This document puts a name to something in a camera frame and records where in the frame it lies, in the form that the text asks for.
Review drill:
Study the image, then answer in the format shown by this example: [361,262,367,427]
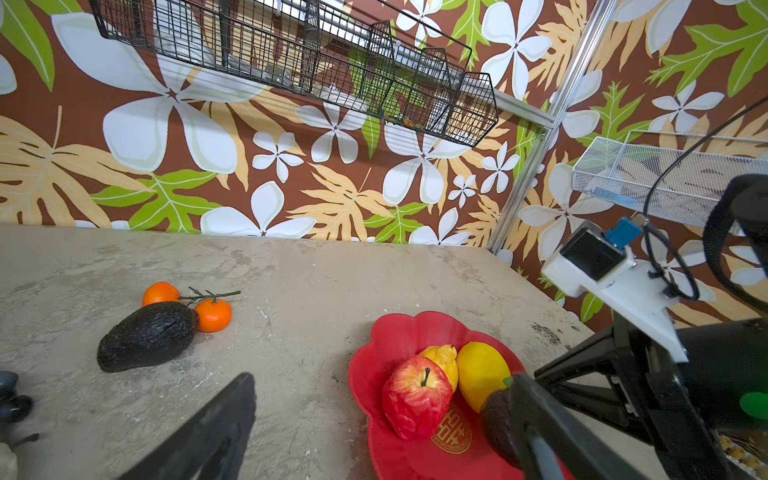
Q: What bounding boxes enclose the dark avocado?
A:
[97,302,199,373]

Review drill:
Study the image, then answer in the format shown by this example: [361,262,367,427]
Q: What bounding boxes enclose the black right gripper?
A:
[534,313,735,479]

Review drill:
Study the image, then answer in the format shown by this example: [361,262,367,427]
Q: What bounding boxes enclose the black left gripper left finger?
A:
[121,372,257,479]

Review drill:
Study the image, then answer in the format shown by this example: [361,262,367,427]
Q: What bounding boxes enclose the red apple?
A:
[381,355,454,440]

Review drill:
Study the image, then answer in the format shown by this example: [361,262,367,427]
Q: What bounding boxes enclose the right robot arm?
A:
[535,174,767,479]

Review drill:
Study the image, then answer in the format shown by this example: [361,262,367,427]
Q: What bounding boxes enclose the white mesh basket right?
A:
[572,130,767,227]

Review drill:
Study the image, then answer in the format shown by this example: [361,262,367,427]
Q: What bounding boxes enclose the red flower-shaped fruit bowl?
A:
[347,310,577,480]

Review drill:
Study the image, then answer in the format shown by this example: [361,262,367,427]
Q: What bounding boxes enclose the aluminium rear crossbar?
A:
[494,89,554,129]

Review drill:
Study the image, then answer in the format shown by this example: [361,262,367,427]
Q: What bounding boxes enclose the orange tangerine pair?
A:
[142,282,241,333]

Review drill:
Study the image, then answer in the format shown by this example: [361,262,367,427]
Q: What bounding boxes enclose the black grape bunch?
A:
[1,371,34,447]

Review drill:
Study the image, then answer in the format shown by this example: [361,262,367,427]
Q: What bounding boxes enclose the dark purple passion fruit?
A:
[480,387,520,469]

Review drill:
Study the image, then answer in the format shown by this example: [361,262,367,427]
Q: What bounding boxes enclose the small yellow orange fruit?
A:
[419,344,459,391]

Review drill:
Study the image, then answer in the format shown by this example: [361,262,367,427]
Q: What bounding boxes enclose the blue object in basket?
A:
[591,187,626,204]

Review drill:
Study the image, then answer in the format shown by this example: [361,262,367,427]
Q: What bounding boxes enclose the black wire basket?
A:
[90,1,499,147]

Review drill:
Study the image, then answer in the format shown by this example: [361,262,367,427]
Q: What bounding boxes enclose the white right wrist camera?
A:
[542,217,688,364]

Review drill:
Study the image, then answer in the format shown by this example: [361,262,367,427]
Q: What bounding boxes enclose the yellow lemon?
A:
[457,342,511,413]

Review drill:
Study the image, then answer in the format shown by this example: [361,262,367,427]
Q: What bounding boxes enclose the aluminium frame post right rear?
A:
[486,0,618,254]

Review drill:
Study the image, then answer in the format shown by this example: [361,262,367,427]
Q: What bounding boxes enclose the white garlic bulb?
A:
[0,457,18,480]

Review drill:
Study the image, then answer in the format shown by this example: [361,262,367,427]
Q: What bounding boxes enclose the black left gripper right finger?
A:
[510,374,644,479]

